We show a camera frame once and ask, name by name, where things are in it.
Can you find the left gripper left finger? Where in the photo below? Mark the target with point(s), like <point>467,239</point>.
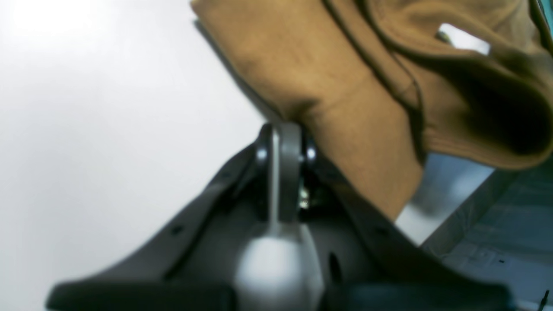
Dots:
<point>190,264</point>

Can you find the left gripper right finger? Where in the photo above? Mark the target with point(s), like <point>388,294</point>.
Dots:
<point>365,262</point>

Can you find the brown T-shirt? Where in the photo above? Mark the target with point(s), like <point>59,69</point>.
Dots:
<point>382,83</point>

